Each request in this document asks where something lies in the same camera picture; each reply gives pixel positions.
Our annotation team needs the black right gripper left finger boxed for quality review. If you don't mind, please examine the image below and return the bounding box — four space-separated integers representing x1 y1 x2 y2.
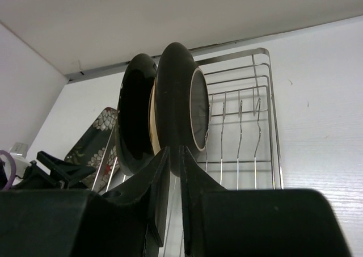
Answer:
1 148 170 256

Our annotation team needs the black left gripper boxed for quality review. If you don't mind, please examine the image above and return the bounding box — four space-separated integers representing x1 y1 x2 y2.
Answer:
14 151 95 190

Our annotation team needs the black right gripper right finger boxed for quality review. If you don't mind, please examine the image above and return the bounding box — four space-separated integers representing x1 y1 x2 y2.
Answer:
180 146 351 256

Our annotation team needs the black floral square plate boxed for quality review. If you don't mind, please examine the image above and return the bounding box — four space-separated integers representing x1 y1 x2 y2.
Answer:
64 107 120 192

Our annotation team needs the cream plate black glossy rim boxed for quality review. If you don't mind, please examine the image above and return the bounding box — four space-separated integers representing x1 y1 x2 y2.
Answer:
115 53 157 176

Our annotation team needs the beige leaf pattern plate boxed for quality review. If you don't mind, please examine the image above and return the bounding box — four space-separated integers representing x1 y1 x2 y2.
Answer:
149 85 161 155

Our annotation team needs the cream plate brown rim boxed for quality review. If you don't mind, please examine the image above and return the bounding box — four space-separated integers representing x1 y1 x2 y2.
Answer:
155 42 209 176

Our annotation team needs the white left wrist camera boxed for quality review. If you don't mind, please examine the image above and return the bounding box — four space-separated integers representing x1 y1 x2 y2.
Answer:
10 142 31 168

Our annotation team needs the steel wire dish rack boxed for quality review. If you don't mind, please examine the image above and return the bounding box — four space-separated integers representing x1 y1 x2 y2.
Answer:
101 48 283 256

